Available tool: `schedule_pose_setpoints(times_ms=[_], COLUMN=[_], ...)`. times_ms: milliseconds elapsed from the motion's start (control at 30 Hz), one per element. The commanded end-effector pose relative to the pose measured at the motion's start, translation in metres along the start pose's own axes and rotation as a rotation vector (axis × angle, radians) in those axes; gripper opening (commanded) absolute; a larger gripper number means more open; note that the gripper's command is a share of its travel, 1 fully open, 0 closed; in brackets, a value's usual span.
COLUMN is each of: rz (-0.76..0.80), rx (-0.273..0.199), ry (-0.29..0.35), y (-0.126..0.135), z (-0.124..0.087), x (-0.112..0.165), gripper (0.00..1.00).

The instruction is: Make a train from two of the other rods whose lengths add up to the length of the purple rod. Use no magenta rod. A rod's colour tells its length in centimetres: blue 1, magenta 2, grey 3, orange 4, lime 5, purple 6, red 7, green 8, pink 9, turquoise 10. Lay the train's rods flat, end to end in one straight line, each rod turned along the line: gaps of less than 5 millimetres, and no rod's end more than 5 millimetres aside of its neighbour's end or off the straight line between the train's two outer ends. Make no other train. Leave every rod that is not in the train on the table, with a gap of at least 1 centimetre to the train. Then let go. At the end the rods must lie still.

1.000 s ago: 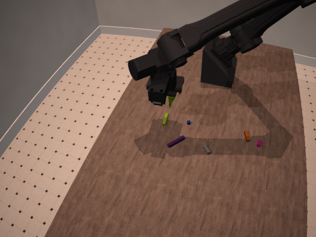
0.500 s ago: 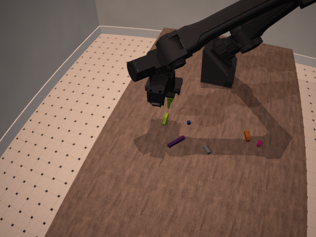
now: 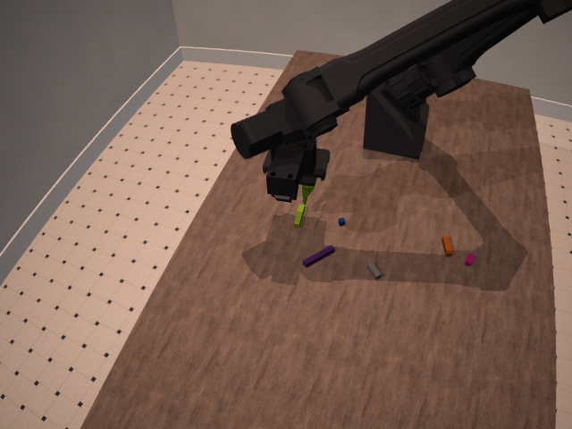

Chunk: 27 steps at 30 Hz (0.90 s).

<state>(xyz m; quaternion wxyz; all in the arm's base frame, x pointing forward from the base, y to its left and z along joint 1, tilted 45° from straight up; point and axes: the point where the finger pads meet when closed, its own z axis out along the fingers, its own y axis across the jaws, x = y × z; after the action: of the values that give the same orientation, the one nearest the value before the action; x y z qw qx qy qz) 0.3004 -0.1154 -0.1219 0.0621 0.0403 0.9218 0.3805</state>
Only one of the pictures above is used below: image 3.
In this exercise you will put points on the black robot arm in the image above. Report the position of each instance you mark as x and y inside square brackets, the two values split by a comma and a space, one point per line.
[309, 110]

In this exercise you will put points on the grey rectangular bar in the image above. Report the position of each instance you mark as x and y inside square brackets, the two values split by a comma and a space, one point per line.
[373, 270]

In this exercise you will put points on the purple rod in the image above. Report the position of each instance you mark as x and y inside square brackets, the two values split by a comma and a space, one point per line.
[318, 256]

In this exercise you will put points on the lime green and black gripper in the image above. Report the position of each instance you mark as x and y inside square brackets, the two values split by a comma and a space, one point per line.
[307, 181]

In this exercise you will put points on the lime green rectangular bar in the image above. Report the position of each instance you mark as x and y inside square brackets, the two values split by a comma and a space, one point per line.
[299, 216]

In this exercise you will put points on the orange rod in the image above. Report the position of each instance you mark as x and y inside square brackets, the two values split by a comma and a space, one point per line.
[446, 246]

